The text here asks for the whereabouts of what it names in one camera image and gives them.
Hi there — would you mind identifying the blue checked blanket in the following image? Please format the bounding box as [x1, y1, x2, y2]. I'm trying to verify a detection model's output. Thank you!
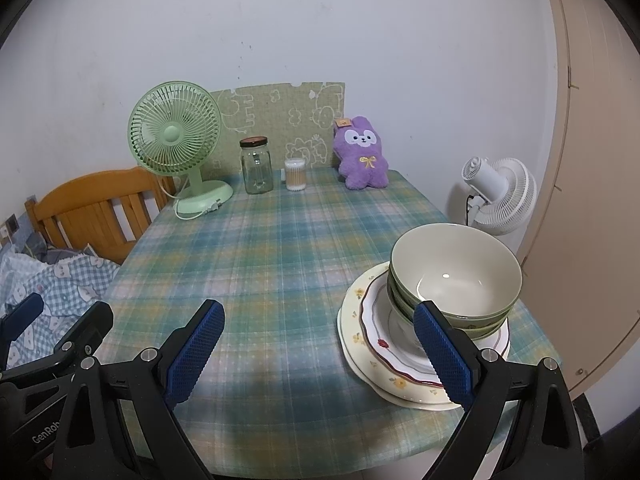
[0, 247, 121, 366]

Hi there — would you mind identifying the grey patterned cloth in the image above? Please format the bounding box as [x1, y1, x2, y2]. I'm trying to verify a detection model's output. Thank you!
[22, 237, 96, 263]

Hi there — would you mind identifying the wooden headboard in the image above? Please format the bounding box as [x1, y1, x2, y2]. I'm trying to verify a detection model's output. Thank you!
[24, 167, 176, 266]

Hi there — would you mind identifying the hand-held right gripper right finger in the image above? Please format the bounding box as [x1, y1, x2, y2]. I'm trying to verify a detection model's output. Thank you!
[413, 301, 586, 480]

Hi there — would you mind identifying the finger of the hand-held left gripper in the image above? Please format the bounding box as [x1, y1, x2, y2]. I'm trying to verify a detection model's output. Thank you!
[0, 292, 45, 361]
[52, 301, 115, 362]

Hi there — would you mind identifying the white plate with red print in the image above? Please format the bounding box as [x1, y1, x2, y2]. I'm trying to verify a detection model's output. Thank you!
[359, 272, 511, 390]

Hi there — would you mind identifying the beige door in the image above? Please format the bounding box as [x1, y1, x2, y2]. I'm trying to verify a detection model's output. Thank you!
[515, 0, 640, 396]

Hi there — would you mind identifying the green printed mat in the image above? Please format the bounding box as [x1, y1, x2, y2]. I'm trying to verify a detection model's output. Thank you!
[204, 81, 347, 176]

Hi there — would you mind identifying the purple plush bunny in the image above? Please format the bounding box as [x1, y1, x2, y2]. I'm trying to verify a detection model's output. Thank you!
[332, 116, 392, 191]

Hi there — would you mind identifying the beige bowl with floral print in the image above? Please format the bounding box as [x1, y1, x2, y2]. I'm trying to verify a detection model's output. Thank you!
[386, 262, 511, 332]
[391, 223, 522, 320]
[394, 302, 507, 342]

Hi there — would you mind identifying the plaid tablecloth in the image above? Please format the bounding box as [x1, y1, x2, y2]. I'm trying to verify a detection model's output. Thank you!
[97, 167, 563, 476]

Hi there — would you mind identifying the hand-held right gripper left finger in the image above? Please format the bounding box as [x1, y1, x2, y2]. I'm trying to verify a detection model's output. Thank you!
[52, 299, 226, 480]

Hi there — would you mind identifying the green fan cable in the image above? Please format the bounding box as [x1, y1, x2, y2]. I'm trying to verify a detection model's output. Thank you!
[160, 175, 223, 221]

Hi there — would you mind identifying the green desk fan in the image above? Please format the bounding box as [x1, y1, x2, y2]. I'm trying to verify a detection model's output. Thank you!
[127, 81, 235, 220]

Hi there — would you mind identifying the large cream yellow-flower plate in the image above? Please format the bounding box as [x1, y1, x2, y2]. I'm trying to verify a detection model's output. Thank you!
[336, 261, 512, 412]

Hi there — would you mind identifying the glass jar with dark lid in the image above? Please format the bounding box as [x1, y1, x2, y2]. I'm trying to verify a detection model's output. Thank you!
[239, 137, 274, 195]

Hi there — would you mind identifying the white fan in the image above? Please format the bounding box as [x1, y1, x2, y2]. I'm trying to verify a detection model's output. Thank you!
[460, 156, 537, 236]

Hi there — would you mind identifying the clear cotton swab container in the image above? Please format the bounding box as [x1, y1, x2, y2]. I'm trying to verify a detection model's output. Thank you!
[284, 158, 307, 192]

